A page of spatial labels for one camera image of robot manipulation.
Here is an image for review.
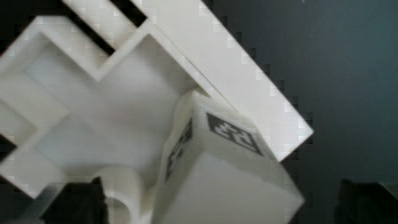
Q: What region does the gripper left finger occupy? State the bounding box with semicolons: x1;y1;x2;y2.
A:
23;178;107;224

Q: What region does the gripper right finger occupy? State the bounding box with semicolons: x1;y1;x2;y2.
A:
334;179;398;224

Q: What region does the white chair leg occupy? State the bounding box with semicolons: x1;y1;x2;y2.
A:
151;90;304;224

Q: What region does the white chair seat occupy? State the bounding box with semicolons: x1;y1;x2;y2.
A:
0;16;199;224

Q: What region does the white U-shaped fence frame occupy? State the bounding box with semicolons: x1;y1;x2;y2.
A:
62;0;313;159

